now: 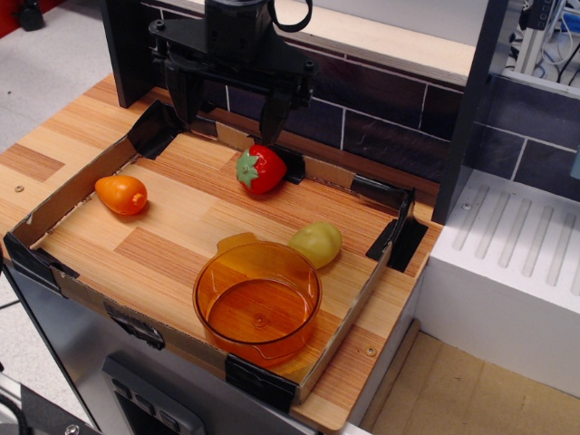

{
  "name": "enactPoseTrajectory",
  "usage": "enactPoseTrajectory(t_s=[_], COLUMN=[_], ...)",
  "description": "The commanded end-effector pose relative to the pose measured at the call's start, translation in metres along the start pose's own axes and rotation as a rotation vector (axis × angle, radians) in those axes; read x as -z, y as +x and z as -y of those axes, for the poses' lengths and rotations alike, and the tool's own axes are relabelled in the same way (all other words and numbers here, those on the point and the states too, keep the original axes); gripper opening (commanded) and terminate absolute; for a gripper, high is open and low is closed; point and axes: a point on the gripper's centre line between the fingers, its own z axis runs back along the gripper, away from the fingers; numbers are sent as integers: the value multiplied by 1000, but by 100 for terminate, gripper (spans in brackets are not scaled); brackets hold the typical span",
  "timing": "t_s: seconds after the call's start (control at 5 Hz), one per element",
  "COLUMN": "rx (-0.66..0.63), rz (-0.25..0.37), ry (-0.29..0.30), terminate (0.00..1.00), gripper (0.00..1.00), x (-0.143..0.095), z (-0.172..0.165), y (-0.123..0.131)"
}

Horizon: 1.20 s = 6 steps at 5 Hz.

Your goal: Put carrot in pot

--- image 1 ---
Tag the orange plastic toy carrot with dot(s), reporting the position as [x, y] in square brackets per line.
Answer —
[124, 195]

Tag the grey toy oven front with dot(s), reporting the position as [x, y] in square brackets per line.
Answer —
[145, 408]

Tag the dark grey left post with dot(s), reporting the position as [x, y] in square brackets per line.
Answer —
[126, 25]

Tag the transparent orange plastic pot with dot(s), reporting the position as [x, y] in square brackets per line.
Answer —
[257, 299]

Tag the taped cardboard fence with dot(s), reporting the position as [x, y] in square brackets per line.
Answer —
[140, 270]

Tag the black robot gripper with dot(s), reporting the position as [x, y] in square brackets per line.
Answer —
[236, 43]

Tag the yellow plastic toy potato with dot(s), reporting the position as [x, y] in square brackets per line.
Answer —
[320, 243]

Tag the red plastic toy strawberry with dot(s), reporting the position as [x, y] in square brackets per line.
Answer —
[259, 169]

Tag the white toy sink drainboard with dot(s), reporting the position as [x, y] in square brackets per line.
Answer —
[502, 282]

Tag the dark grey vertical post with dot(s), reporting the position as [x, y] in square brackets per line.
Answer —
[489, 61]

